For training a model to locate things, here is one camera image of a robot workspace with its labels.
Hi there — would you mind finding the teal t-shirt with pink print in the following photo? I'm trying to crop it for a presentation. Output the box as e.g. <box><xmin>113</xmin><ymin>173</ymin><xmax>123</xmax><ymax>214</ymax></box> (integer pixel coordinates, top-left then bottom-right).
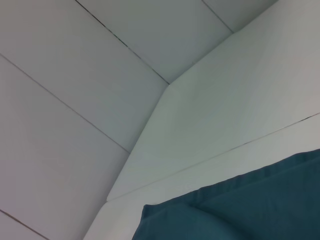
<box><xmin>131</xmin><ymin>149</ymin><xmax>320</xmax><ymax>240</ymax></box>

